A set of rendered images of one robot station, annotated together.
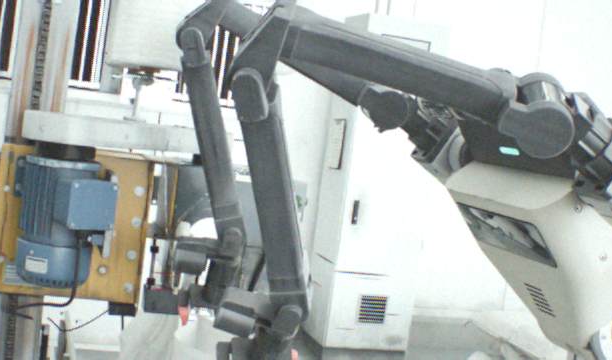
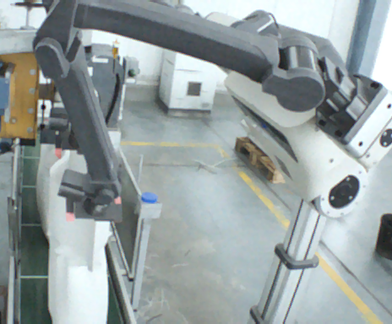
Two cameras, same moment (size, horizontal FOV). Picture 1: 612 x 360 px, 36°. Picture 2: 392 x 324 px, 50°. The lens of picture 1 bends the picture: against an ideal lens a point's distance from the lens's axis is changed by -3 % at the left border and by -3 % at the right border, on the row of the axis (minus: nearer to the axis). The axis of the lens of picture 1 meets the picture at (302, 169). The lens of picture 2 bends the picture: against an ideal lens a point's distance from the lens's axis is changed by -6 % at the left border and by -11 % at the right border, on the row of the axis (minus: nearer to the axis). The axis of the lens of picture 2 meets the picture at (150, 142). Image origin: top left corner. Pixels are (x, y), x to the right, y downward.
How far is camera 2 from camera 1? 0.59 m
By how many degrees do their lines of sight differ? 18
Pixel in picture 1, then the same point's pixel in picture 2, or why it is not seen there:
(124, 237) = (24, 100)
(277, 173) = (84, 109)
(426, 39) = not seen: outside the picture
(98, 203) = not seen: outside the picture
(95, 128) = not seen: outside the picture
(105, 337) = not seen: hidden behind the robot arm
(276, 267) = (92, 166)
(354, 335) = (184, 102)
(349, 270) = (182, 68)
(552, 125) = (307, 89)
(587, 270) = (318, 169)
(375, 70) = (155, 37)
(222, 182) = not seen: hidden behind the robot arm
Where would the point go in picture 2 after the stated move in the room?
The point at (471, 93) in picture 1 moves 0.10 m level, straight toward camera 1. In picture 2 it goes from (240, 57) to (239, 69)
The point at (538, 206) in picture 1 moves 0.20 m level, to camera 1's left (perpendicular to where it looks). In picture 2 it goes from (288, 125) to (189, 110)
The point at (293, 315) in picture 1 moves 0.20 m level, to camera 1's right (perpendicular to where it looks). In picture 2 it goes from (107, 197) to (203, 208)
